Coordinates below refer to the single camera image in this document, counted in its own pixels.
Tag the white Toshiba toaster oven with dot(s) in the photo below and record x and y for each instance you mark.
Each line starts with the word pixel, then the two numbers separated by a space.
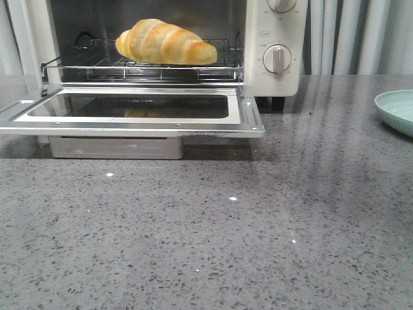
pixel 251 25

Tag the grey pleated curtain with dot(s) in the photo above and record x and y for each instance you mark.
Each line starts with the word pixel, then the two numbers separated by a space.
pixel 342 37

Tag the white glass oven door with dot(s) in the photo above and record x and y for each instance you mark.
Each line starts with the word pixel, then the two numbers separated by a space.
pixel 138 111

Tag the light green round plate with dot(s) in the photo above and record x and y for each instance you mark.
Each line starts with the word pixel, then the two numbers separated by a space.
pixel 395 109

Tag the metal wire oven rack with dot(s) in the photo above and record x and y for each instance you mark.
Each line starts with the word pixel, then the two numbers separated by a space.
pixel 100 61

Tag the lower beige oven knob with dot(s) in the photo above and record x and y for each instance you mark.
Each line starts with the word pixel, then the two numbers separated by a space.
pixel 277 59

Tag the upper beige oven knob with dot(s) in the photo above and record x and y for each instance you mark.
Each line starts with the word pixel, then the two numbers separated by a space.
pixel 281 6

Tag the golden croissant bread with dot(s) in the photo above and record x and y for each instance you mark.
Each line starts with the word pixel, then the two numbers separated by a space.
pixel 158 42

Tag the beige oven knob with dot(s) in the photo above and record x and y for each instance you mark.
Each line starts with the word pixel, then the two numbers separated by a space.
pixel 281 6
pixel 277 59

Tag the silver crumb tray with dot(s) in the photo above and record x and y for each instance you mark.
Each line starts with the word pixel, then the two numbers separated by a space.
pixel 116 148

